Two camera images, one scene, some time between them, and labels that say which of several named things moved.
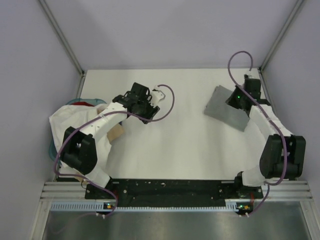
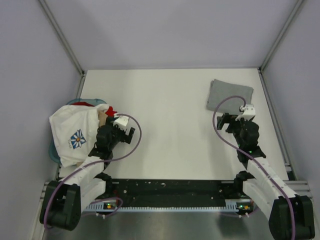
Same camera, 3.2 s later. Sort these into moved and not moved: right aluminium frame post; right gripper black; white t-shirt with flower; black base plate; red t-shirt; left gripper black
Moved: left gripper black; right gripper black
Not moved: black base plate; red t-shirt; white t-shirt with flower; right aluminium frame post
